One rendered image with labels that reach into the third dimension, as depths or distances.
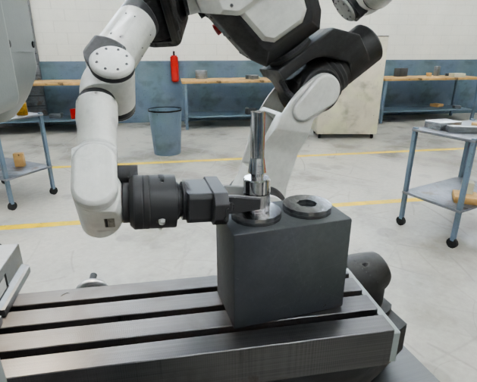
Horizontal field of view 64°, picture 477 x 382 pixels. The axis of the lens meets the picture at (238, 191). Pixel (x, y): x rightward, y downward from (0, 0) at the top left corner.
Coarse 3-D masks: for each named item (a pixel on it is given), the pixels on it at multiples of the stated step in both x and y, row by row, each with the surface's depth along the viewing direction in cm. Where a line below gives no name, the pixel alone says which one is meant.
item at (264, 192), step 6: (246, 186) 65; (264, 186) 64; (270, 186) 66; (246, 192) 65; (252, 192) 64; (258, 192) 64; (264, 192) 65; (264, 198) 65; (264, 204) 65; (258, 210) 65; (264, 210) 66
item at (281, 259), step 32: (224, 224) 66; (256, 224) 64; (288, 224) 65; (320, 224) 66; (224, 256) 69; (256, 256) 64; (288, 256) 66; (320, 256) 68; (224, 288) 71; (256, 288) 66; (288, 288) 68; (320, 288) 71; (256, 320) 69
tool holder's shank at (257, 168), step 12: (252, 120) 62; (264, 120) 62; (252, 132) 62; (264, 132) 62; (252, 144) 63; (264, 144) 63; (252, 156) 64; (264, 156) 64; (252, 168) 64; (264, 168) 64
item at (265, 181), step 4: (248, 176) 66; (264, 176) 66; (244, 180) 65; (248, 180) 64; (252, 180) 64; (256, 180) 64; (260, 180) 64; (264, 180) 64; (268, 180) 65; (244, 184) 65; (248, 184) 64; (252, 184) 64; (256, 184) 64; (260, 184) 64; (264, 184) 64; (268, 184) 65
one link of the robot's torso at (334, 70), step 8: (304, 64) 101; (312, 64) 98; (320, 64) 97; (328, 64) 97; (296, 72) 100; (304, 72) 98; (312, 72) 95; (320, 72) 95; (328, 72) 96; (336, 72) 98; (288, 80) 99; (296, 80) 97; (304, 80) 95; (296, 88) 98
